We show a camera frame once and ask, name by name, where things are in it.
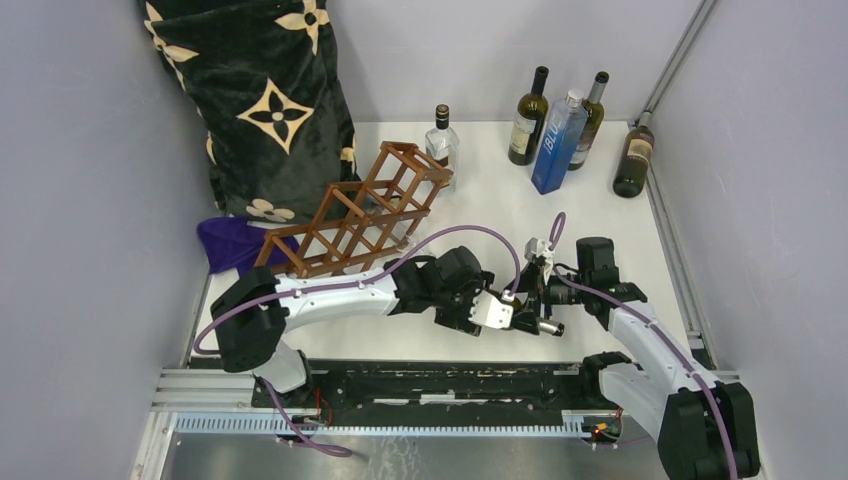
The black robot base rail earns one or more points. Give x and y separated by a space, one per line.
382 393

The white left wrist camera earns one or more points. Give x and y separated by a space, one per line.
487 310

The black floral plush blanket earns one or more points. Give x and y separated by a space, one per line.
263 77

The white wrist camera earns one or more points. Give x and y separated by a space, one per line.
538 251
487 310

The grey aluminium wall rail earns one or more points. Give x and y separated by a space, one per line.
685 44

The purple cloth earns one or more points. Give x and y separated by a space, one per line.
230 243

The clear liquor bottle black cap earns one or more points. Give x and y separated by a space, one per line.
442 144

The blue square vodka bottle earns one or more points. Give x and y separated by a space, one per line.
559 141

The green wine bottle grey cap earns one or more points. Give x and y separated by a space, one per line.
595 115

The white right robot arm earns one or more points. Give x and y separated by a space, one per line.
703 426

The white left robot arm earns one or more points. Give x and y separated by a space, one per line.
250 319

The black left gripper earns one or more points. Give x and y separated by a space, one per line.
459 320

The green wine bottle black cap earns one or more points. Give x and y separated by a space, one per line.
528 124

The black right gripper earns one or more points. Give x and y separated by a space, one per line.
544 293

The brown wooden wine rack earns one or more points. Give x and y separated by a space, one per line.
360 222

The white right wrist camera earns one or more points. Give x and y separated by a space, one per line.
538 251

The grey slotted cable duct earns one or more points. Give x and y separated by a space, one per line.
570 426

